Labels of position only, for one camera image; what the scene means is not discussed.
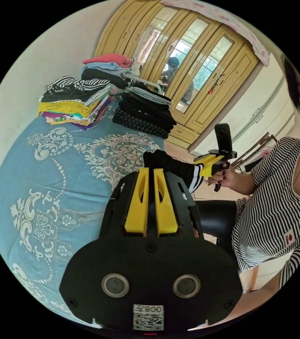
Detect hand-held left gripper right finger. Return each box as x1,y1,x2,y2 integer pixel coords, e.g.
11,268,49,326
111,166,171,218
154,168,179,237

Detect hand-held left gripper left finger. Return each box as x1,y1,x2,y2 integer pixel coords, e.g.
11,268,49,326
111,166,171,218
124,167,150,231

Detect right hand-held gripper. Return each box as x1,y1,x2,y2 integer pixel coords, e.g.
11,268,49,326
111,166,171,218
193,150,238,192

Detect black long pants with white stripes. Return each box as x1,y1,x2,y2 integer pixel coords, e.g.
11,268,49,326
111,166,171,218
142,149,205,197

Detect person's right forearm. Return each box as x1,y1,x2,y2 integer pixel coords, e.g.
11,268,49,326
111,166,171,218
229,169,257,196

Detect person's right hand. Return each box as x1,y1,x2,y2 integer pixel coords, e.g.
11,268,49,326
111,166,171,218
207,166,236,189

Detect white cupboard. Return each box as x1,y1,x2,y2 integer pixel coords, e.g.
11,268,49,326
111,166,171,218
188,66,296,160

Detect person's body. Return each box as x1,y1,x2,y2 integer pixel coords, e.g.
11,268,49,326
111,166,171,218
229,54,300,295

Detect yellow cupboard with mirror doors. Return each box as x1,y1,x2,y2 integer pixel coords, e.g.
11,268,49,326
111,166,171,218
92,0,271,143

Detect pile of clothes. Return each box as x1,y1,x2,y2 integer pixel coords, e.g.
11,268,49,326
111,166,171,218
37,53,178,140

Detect bed with blue printed sheet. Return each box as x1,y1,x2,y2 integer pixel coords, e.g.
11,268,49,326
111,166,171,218
0,100,167,325

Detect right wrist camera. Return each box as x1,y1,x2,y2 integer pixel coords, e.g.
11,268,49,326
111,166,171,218
214,123,232,153

